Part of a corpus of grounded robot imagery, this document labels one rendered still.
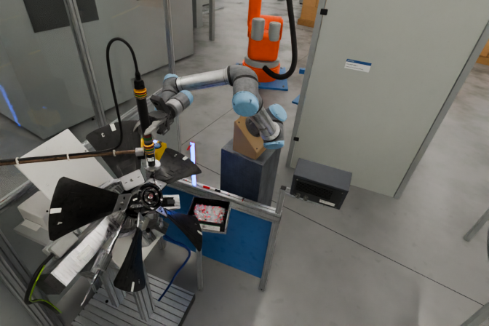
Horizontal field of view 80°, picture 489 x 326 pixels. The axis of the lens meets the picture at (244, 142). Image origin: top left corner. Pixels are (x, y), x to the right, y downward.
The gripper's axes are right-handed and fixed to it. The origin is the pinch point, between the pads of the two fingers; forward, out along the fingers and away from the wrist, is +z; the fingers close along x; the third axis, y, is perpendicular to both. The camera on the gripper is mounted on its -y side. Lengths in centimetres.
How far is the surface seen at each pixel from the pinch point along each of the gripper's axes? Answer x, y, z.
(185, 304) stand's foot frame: -9, 142, -4
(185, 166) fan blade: -4.8, 33.9, -21.6
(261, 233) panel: -46, 88, -39
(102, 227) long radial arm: 8.4, 37.5, 21.8
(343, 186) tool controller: -81, 27, -33
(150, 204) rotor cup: -6.5, 29.4, 9.2
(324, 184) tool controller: -72, 28, -32
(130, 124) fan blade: 15.1, 8.5, -11.3
